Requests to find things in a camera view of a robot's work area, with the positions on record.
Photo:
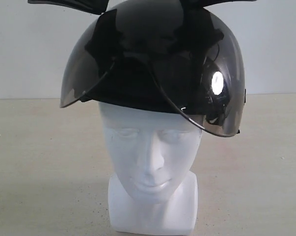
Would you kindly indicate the black helmet with tinted visor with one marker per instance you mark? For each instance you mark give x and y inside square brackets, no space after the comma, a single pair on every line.
[169,56]

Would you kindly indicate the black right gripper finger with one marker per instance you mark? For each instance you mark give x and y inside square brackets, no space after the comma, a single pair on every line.
[207,3]

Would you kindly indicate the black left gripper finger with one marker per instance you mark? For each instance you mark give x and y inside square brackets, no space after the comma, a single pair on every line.
[89,6]

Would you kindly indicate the white mannequin head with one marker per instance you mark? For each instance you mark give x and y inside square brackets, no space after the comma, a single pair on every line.
[152,154]

